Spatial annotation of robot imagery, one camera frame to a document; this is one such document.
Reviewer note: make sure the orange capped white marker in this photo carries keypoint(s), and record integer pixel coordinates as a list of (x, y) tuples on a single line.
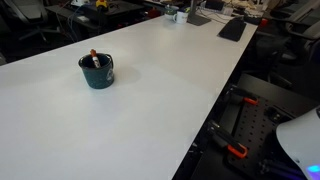
[(95, 58)]

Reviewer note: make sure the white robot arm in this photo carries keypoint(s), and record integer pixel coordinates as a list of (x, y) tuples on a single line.
[(300, 140)]

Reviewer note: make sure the dark green enamel mug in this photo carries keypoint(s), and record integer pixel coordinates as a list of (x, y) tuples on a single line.
[(98, 78)]

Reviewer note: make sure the white coffee mug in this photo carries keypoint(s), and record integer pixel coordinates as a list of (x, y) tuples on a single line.
[(180, 17)]

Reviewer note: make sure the upper orange black clamp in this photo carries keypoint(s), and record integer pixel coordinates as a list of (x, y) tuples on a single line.
[(245, 95)]

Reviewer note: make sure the orange black clamp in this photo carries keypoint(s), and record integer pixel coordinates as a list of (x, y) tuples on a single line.
[(245, 95), (233, 146)]

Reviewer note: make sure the lower orange black clamp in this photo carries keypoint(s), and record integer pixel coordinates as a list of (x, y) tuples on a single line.
[(233, 146)]

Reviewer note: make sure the grey monitor stand base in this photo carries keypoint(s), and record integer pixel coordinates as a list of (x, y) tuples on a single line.
[(193, 18)]

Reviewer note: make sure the black keyboard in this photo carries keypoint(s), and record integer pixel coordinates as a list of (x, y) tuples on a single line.
[(233, 30)]

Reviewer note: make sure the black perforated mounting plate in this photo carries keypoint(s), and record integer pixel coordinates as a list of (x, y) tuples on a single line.
[(255, 129)]

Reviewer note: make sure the yellow black tool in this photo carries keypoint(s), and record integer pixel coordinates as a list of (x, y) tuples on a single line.
[(101, 4)]

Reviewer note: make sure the dark side desk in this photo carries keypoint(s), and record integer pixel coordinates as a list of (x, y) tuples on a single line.
[(77, 20)]

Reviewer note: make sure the grey office chair right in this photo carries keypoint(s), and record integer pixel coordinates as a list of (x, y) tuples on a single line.
[(291, 40)]

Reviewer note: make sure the black office chair left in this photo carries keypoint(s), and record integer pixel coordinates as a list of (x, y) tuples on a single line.
[(31, 13)]

